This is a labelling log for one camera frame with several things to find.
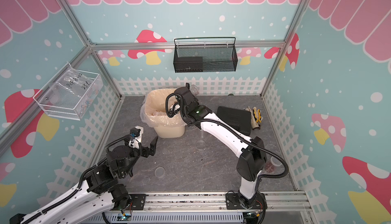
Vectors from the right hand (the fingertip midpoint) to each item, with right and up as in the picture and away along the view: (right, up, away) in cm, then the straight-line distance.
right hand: (189, 86), depth 76 cm
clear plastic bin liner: (-20, -13, +5) cm, 24 cm away
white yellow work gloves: (+44, -16, +29) cm, 56 cm away
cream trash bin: (-14, -26, +19) cm, 36 cm away
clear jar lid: (-17, -46, +7) cm, 49 cm away
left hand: (-19, -25, -4) cm, 31 cm away
